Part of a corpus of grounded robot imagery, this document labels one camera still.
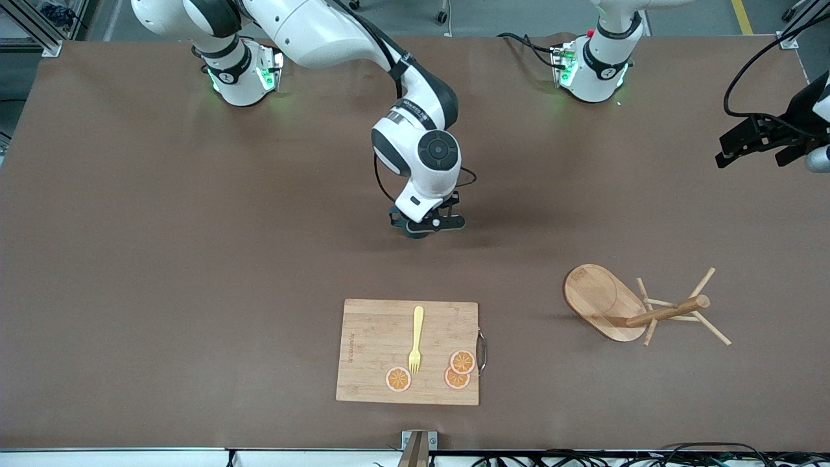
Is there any wooden mug tree rack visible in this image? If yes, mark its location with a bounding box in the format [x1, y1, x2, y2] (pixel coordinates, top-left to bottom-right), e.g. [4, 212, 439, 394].
[562, 263, 733, 347]

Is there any yellow plastic fork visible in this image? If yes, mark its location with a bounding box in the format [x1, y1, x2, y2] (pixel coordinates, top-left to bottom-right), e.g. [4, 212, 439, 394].
[408, 305, 426, 376]

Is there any bamboo cutting board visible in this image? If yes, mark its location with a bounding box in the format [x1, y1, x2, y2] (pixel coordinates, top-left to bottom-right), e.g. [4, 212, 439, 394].
[335, 298, 480, 407]

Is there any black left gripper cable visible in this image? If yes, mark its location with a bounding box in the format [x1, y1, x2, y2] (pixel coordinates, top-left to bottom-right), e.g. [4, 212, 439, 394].
[723, 29, 830, 123]

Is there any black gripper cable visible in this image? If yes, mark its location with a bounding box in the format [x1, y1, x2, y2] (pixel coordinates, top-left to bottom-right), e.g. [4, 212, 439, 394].
[337, 0, 479, 204]
[723, 29, 830, 123]

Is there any aluminium frame post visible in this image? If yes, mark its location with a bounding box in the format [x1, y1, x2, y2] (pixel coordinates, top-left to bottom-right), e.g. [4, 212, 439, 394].
[777, 0, 830, 51]
[0, 0, 89, 58]

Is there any black left arm base cable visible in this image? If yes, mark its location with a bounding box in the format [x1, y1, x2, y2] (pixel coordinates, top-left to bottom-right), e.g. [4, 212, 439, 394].
[497, 31, 560, 71]

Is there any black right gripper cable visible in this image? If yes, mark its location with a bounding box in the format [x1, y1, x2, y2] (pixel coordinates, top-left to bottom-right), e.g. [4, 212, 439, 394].
[337, 0, 479, 204]

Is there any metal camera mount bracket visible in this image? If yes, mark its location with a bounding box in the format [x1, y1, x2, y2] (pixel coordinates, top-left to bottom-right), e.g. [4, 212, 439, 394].
[397, 430, 440, 467]

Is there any black cable bundle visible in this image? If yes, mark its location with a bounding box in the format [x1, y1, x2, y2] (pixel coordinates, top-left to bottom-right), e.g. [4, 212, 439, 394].
[373, 442, 830, 467]

